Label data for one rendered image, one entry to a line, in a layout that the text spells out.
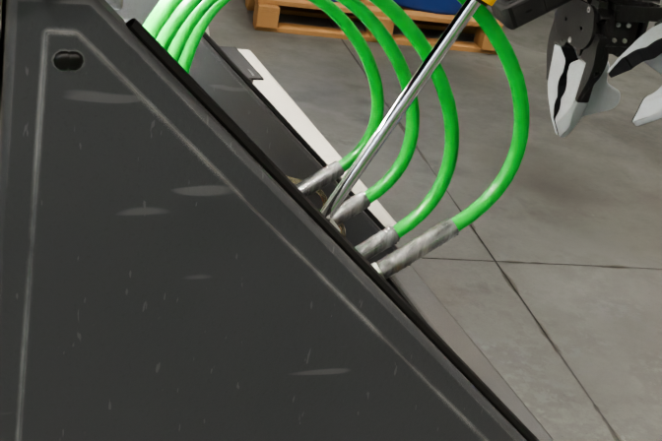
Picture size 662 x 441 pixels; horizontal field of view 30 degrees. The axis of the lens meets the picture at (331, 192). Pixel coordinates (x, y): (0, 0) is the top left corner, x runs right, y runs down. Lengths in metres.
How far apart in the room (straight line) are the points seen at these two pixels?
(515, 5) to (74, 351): 0.67
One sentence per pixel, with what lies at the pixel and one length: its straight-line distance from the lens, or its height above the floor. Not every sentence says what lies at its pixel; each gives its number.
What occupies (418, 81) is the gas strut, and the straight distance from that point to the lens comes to 0.69.
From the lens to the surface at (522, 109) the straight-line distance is 1.11.
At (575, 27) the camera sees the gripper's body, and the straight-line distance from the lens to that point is 1.25.
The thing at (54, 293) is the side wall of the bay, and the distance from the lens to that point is 0.65.
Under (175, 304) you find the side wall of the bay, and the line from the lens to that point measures 0.66.
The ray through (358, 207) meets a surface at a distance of 1.27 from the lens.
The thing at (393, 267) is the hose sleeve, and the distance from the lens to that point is 1.12.
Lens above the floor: 1.61
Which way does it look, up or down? 23 degrees down
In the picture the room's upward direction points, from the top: 10 degrees clockwise
